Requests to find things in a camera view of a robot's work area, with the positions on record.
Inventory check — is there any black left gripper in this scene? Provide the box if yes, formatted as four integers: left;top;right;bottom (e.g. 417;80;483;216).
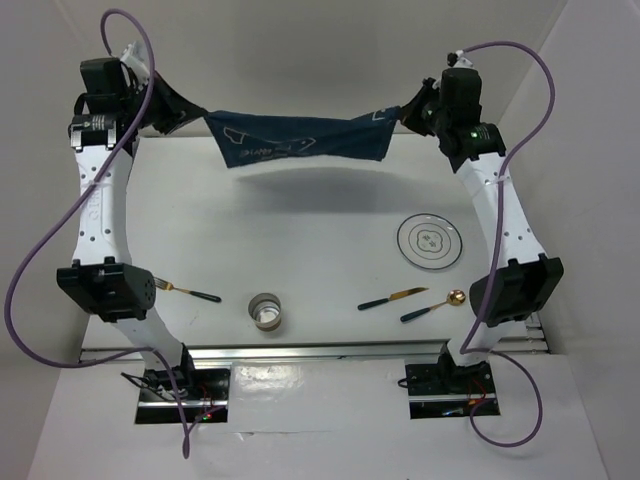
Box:
121;71;206;136

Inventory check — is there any dark blue fish placemat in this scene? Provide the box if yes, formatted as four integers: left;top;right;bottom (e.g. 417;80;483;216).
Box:
205;106;400;169

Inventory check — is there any white round plate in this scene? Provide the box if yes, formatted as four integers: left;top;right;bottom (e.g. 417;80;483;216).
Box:
396;213;463;271

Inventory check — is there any gold fork green handle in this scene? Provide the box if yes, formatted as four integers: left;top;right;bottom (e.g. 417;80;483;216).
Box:
154;277;222;303

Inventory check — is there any gold spoon green handle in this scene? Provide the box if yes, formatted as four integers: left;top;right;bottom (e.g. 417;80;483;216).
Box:
400;289;467;324

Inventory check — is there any gold knife green handle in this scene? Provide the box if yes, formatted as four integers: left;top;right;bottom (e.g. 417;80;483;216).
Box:
357;287;429;311

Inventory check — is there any metal cup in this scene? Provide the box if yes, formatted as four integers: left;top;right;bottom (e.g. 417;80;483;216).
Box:
248;293;282;332

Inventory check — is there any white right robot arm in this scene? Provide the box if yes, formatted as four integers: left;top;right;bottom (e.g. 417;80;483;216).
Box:
401;67;564;392

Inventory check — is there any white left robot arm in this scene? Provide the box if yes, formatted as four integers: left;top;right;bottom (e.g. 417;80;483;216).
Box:
56;56;204;399

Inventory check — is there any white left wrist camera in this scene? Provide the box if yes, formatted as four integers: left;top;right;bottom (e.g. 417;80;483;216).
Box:
120;41;148;70

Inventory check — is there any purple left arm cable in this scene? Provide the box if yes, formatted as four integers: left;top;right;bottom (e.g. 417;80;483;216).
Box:
3;8;211;460

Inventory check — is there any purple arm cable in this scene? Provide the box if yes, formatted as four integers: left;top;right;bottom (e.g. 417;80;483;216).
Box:
459;41;557;447
3;8;211;460

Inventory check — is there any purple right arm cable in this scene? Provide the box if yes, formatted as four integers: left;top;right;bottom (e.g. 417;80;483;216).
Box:
459;41;557;447

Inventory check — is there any aluminium frame rail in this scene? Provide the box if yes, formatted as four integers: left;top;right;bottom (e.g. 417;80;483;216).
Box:
79;319;551;365

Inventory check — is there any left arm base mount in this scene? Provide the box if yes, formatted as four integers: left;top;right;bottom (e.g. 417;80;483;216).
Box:
120;367;231;425

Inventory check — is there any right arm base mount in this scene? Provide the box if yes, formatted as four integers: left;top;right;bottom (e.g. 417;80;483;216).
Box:
397;362;500;420

